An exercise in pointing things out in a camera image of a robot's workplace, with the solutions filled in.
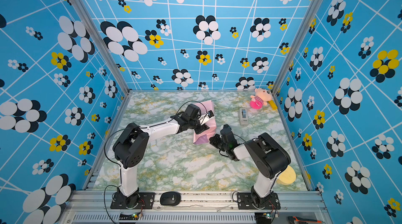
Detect purple wrapping paper sheet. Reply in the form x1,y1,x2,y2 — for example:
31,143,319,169
193,100,217,145

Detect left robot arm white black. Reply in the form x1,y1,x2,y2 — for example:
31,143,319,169
111,104,214,209

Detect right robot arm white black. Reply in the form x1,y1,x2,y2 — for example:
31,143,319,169
209,124,291,209

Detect pink plush pig toy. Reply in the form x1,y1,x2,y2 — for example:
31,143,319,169
249,88,273,110

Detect yellow round sponge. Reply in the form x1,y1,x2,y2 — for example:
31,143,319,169
276,165,296,186

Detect black computer mouse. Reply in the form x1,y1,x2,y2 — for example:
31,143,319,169
160,191,181,206

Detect green circuit board right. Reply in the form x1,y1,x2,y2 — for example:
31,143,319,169
254,212,277,224

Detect green circuit board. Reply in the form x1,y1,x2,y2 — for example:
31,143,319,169
119,213,142,221
254,212,277,224

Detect orange black tool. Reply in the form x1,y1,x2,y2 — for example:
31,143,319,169
288,216,322,224

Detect green circuit board left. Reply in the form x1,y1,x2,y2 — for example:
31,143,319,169
119,213,142,221

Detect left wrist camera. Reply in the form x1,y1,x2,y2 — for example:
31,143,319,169
202,110,215,124

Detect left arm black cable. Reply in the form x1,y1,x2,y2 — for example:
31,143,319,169
103,100,209,224

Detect aluminium front rail base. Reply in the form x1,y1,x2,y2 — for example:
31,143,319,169
59,190,333,224

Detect aluminium frame post left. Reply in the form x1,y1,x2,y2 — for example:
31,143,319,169
71,0,130,96

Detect aluminium frame post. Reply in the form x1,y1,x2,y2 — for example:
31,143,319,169
273,0,323,94
71,0,130,96

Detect aluminium frame post right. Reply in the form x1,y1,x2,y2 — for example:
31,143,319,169
273,0,323,94

